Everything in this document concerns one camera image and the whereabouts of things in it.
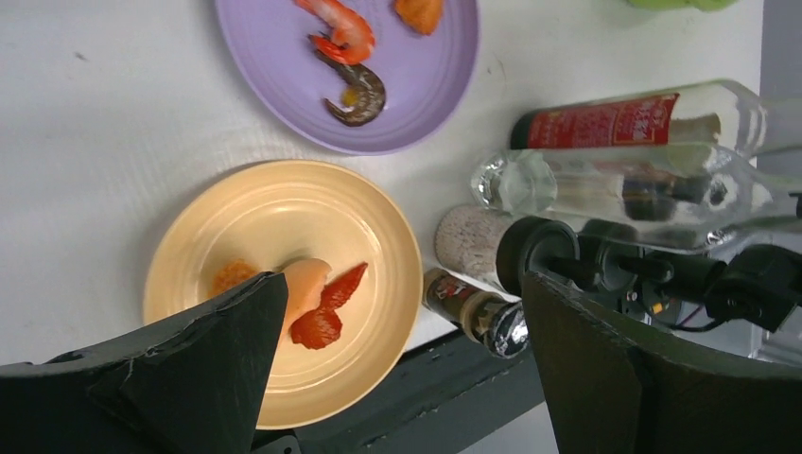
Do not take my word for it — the red shrimp piece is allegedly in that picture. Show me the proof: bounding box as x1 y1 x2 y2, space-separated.
289 262 369 350

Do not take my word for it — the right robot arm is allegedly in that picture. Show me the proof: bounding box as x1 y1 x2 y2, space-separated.
619 244 801 333

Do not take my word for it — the pink sausage slice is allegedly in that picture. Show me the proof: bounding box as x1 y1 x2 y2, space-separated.
279 258 332 343

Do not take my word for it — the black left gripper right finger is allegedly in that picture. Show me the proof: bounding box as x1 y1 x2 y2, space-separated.
521 273 801 453

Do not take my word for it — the fried chicken piece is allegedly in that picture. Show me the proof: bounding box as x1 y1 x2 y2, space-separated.
208 259 260 298

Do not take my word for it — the orange shrimp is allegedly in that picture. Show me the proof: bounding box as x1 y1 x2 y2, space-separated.
295 0 375 65

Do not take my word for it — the orange chicken drumstick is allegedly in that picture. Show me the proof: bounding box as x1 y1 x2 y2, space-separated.
393 0 445 36

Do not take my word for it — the red label sauce bottle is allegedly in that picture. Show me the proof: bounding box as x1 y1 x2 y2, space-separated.
509 79 768 154

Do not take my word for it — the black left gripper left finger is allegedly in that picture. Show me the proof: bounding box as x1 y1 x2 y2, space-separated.
1 272 288 453

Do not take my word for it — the orange plate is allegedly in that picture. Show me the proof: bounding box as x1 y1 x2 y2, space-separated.
143 160 423 430

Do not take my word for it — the green plastic tub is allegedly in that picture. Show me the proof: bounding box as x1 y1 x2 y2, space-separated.
629 0 737 12

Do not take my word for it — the purple plate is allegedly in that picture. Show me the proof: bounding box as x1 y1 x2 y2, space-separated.
215 1 480 155

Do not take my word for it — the black lid spice jar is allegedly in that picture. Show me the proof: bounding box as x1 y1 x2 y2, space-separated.
433 205 674 299

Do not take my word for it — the dark brown shrimp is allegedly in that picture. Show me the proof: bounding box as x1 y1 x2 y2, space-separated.
315 50 387 128

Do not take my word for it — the small pepper shaker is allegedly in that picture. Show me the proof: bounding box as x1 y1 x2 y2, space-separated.
423 268 529 359

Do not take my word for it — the clear glass oil bottle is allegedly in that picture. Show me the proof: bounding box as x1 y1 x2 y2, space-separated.
470 144 801 253

